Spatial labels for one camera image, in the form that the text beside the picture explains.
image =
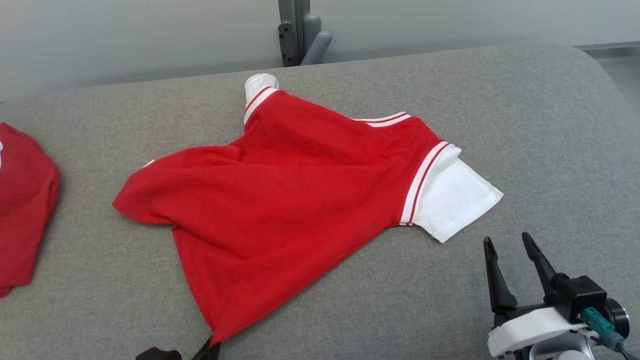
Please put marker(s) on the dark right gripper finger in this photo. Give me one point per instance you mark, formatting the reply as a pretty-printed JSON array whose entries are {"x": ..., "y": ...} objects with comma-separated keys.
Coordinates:
[
  {"x": 542, "y": 270},
  {"x": 500, "y": 290}
]

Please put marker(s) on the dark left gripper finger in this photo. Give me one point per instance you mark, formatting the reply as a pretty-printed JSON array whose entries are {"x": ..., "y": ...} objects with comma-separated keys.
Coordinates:
[
  {"x": 215, "y": 352},
  {"x": 204, "y": 350}
]

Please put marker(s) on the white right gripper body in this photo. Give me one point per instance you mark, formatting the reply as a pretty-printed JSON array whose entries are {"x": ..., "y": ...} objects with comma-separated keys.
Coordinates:
[{"x": 525, "y": 327}]

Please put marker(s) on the red jersey with white sleeves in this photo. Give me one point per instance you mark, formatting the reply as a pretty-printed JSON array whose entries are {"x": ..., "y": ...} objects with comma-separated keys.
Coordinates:
[{"x": 290, "y": 200}]

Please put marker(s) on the red shorts with white trim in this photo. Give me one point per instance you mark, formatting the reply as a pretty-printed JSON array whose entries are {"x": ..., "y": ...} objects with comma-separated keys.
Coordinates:
[{"x": 25, "y": 210}]

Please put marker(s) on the grey fabric sofa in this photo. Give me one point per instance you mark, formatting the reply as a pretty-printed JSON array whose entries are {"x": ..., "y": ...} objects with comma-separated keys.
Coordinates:
[{"x": 525, "y": 125}]

